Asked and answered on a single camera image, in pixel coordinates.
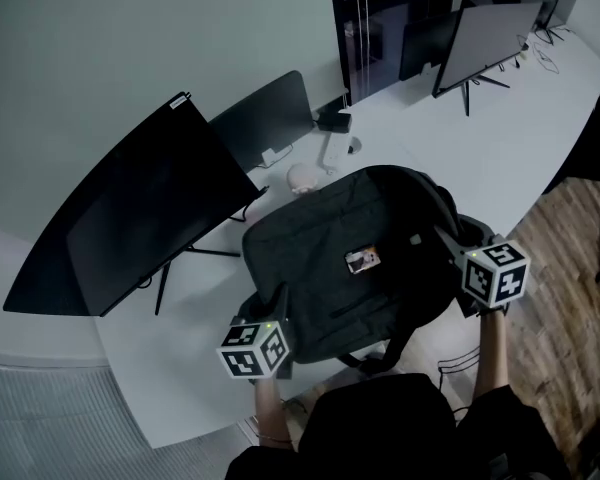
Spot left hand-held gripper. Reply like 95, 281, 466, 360
215, 281, 294, 380

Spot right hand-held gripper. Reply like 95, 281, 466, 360
433, 225, 531, 319

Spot dark grey fabric backpack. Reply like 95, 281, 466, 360
240, 164, 487, 375

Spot person's right forearm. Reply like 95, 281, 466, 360
472, 310, 512, 405

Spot person's left forearm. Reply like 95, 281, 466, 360
253, 377, 295, 450

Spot small picture tag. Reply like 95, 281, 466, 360
344, 249, 382, 274

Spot white table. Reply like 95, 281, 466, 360
92, 27, 600, 450

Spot white power strip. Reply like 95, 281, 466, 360
321, 134, 349, 175

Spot black monitor with tripod stand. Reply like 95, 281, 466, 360
2, 91, 270, 318
431, 0, 546, 118

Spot small black box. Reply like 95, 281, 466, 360
315, 111, 354, 133

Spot person's black-clothed torso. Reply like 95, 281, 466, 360
224, 372, 572, 480

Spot small black display panel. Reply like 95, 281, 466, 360
209, 70, 315, 170
398, 10, 464, 82

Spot white venetian blind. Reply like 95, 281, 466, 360
0, 351, 254, 480

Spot black desktop monitor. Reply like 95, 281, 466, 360
534, 0, 579, 45

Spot black wire cable tray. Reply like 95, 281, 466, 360
437, 346, 481, 385

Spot thin black cable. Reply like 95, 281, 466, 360
532, 42, 561, 75

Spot white blind cords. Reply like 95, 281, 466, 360
352, 0, 372, 100

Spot dark window frame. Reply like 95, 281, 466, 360
327, 0, 457, 105

